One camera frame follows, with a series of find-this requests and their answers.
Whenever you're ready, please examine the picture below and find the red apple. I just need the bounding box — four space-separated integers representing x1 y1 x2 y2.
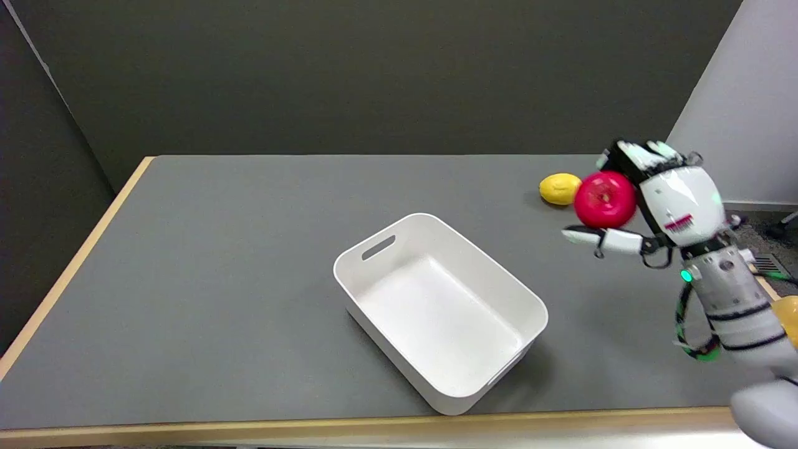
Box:
574 170 638 229

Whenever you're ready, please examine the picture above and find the white plastic box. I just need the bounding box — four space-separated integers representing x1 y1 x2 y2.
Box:
333 213 549 416

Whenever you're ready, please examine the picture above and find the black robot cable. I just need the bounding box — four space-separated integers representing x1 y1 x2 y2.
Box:
673 284 721 362

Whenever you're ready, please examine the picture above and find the yellow lemon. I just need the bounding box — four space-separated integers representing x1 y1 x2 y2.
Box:
539 173 583 206

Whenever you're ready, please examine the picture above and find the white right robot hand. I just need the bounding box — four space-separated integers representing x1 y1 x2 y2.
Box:
562 140 743 261

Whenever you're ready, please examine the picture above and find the black floor vent grille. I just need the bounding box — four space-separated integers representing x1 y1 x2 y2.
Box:
753 253 791 279

